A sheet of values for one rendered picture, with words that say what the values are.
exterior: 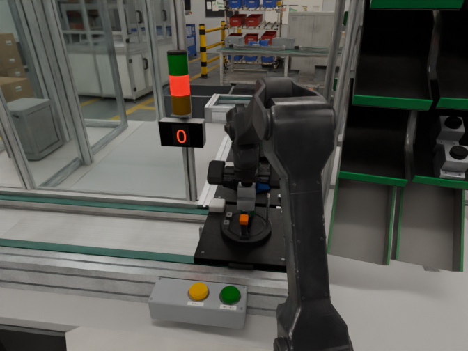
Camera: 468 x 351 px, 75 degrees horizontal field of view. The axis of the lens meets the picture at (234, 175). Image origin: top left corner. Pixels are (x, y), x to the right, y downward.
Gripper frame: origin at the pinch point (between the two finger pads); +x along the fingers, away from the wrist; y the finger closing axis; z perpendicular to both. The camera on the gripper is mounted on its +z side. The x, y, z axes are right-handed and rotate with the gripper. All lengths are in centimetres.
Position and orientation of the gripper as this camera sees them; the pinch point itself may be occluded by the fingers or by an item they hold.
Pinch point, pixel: (246, 184)
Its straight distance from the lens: 78.7
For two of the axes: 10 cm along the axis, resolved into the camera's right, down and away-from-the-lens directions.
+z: 1.1, -8.6, 5.0
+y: -9.9, -0.6, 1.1
